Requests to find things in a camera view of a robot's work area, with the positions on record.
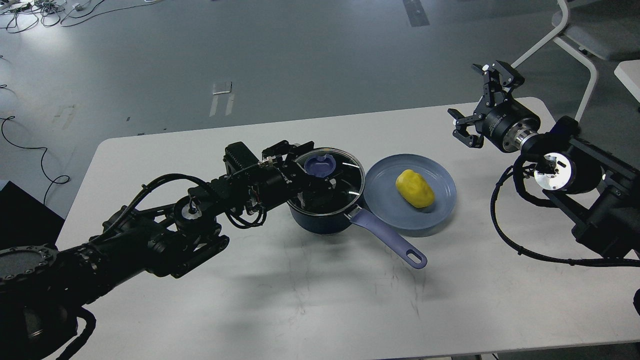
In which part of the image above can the cable bundle on floor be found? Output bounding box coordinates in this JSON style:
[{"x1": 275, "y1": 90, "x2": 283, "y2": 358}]
[{"x1": 0, "y1": 0, "x2": 151, "y2": 34}]

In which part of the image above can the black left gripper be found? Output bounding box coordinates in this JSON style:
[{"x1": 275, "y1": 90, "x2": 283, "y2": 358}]
[{"x1": 260, "y1": 140, "x2": 338, "y2": 211}]

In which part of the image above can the glass lid purple knob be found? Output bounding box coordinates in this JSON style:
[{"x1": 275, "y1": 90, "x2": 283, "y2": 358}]
[{"x1": 287, "y1": 147, "x2": 366, "y2": 217}]

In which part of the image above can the black floor cable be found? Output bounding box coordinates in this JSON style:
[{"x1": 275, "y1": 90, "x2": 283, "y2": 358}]
[{"x1": 0, "y1": 116, "x2": 70, "y2": 206}]

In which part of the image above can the white table at right edge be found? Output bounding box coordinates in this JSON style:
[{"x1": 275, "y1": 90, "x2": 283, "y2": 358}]
[{"x1": 614, "y1": 59, "x2": 640, "y2": 103}]

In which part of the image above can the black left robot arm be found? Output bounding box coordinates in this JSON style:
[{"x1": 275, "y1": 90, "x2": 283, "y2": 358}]
[{"x1": 1, "y1": 140, "x2": 335, "y2": 360}]

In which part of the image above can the blue round plate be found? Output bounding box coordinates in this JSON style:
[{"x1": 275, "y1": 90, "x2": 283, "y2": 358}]
[{"x1": 364, "y1": 153, "x2": 457, "y2": 238}]

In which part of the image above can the dark blue saucepan purple handle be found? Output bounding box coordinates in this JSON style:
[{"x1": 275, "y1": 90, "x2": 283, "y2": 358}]
[{"x1": 287, "y1": 147, "x2": 428, "y2": 270}]

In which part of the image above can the black box at left edge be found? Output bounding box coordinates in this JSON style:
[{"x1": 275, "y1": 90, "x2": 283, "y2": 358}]
[{"x1": 0, "y1": 179, "x2": 65, "y2": 250}]

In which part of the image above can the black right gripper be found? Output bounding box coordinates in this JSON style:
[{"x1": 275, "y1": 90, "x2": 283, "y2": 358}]
[{"x1": 447, "y1": 60, "x2": 541, "y2": 153}]

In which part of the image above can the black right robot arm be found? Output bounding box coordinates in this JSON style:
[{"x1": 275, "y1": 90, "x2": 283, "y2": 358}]
[{"x1": 448, "y1": 60, "x2": 640, "y2": 268}]

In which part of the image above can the white office chair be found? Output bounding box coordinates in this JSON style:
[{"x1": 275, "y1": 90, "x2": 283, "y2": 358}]
[{"x1": 511, "y1": 0, "x2": 640, "y2": 122}]

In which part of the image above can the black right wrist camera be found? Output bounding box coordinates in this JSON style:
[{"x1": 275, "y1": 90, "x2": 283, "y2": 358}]
[{"x1": 547, "y1": 115, "x2": 582, "y2": 148}]

